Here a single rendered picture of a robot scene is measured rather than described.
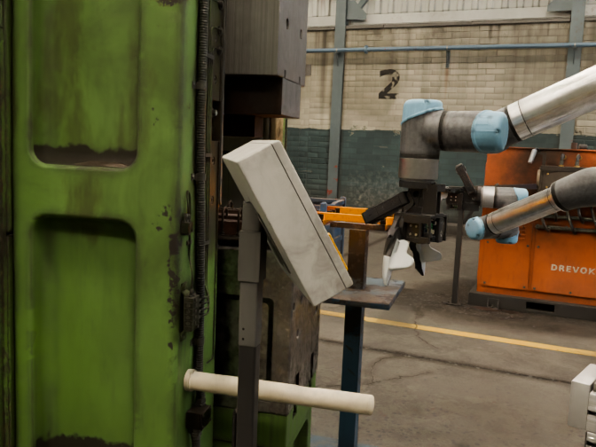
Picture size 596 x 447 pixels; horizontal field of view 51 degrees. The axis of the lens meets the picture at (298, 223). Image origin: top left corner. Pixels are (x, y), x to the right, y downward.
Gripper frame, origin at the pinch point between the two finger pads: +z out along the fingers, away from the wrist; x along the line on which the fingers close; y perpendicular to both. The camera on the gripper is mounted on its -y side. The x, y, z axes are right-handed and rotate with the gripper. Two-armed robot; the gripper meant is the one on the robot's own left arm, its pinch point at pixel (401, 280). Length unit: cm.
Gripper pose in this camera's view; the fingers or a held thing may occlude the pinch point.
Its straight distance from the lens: 127.6
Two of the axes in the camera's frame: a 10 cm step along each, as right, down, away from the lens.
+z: -0.4, 9.9, 1.2
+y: 7.8, 1.1, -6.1
